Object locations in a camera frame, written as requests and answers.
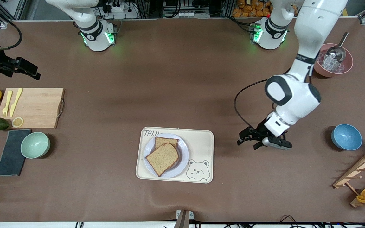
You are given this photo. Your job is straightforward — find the round pale lilac plate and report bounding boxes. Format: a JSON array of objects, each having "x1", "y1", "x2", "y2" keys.
[{"x1": 143, "y1": 133, "x2": 189, "y2": 179}]

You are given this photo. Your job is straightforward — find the brown bread slice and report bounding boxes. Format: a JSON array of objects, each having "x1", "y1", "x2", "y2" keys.
[
  {"x1": 155, "y1": 137, "x2": 179, "y2": 149},
  {"x1": 145, "y1": 142, "x2": 180, "y2": 177}
]

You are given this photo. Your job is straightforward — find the yellow plastic knife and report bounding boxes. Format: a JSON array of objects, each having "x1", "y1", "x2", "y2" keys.
[{"x1": 10, "y1": 88, "x2": 23, "y2": 117}]

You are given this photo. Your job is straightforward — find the wooden cutting board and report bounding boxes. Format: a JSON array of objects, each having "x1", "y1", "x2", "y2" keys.
[{"x1": 0, "y1": 88, "x2": 65, "y2": 129}]

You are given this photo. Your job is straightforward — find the yellow plastic fork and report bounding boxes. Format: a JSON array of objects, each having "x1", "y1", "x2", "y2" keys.
[{"x1": 2, "y1": 90, "x2": 13, "y2": 117}]

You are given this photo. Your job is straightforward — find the cream tray with bear print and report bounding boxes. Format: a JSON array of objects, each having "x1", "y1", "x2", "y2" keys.
[{"x1": 135, "y1": 127, "x2": 215, "y2": 184}]

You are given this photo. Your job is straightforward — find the mint green bowl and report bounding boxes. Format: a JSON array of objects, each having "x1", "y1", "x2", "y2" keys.
[{"x1": 20, "y1": 132, "x2": 51, "y2": 159}]

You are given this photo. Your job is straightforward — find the dark grey cloth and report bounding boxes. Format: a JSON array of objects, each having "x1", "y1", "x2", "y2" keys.
[{"x1": 0, "y1": 129, "x2": 32, "y2": 176}]

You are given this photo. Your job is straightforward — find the blue bowl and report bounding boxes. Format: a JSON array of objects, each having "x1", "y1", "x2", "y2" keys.
[{"x1": 331, "y1": 123, "x2": 363, "y2": 151}]

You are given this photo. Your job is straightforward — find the clear ice cubes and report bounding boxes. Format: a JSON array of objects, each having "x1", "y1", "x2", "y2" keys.
[{"x1": 317, "y1": 51, "x2": 345, "y2": 73}]

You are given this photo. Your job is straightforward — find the power strip with black plugs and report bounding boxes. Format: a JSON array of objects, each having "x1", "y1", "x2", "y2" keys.
[{"x1": 102, "y1": 0, "x2": 138, "y2": 19}]

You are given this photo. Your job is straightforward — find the wooden peg rack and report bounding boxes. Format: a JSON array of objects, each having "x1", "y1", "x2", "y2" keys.
[{"x1": 332, "y1": 146, "x2": 365, "y2": 208}]

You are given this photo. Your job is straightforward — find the pink bowl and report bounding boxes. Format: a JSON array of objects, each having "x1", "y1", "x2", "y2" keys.
[{"x1": 313, "y1": 43, "x2": 354, "y2": 78}]

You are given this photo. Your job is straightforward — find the metal scoop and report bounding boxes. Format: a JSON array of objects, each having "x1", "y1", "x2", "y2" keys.
[{"x1": 322, "y1": 32, "x2": 349, "y2": 68}]

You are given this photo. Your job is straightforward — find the pile of orange snacks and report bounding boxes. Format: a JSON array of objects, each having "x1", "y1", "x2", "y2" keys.
[{"x1": 232, "y1": 0, "x2": 272, "y2": 18}]

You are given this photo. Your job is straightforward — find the white power strip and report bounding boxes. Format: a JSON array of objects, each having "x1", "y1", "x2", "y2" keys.
[{"x1": 178, "y1": 11, "x2": 209, "y2": 19}]

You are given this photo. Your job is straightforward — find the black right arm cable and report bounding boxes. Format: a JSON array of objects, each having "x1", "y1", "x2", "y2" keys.
[{"x1": 0, "y1": 0, "x2": 23, "y2": 52}]

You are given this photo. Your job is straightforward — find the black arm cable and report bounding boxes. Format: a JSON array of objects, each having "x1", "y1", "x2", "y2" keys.
[
  {"x1": 234, "y1": 79, "x2": 270, "y2": 130},
  {"x1": 0, "y1": 0, "x2": 23, "y2": 52}
]

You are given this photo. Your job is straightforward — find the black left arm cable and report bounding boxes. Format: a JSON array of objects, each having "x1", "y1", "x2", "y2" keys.
[{"x1": 234, "y1": 79, "x2": 270, "y2": 130}]

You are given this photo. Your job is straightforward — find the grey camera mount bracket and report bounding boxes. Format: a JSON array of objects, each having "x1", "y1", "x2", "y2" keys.
[{"x1": 174, "y1": 210, "x2": 194, "y2": 228}]

